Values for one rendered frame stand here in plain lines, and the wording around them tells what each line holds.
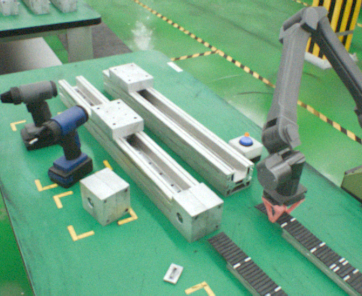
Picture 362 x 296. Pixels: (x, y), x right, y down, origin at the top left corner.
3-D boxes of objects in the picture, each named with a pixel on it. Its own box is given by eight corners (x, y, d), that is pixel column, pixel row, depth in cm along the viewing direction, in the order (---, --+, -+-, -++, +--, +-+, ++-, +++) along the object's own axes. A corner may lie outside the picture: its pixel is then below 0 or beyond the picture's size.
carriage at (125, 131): (144, 137, 136) (143, 119, 132) (113, 147, 130) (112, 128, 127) (120, 115, 146) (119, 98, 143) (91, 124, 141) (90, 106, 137)
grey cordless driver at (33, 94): (65, 143, 141) (57, 84, 129) (4, 157, 133) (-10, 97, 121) (59, 131, 147) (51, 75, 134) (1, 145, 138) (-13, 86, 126)
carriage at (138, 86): (153, 93, 162) (154, 77, 158) (128, 100, 156) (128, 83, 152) (133, 77, 172) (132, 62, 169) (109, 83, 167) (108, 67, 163)
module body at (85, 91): (200, 208, 117) (202, 185, 113) (170, 222, 112) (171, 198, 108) (84, 94, 171) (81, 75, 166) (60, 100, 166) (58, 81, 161)
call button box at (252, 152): (260, 160, 138) (263, 144, 134) (238, 169, 133) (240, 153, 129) (244, 148, 143) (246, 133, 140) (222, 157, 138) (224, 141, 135)
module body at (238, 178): (250, 185, 127) (254, 163, 122) (225, 197, 122) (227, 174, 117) (124, 84, 180) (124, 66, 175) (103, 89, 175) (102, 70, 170)
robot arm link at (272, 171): (293, 121, 99) (269, 132, 106) (262, 137, 93) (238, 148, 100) (315, 167, 99) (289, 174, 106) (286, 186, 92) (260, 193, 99)
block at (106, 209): (137, 207, 117) (136, 181, 111) (104, 226, 110) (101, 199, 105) (115, 189, 122) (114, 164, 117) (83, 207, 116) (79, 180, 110)
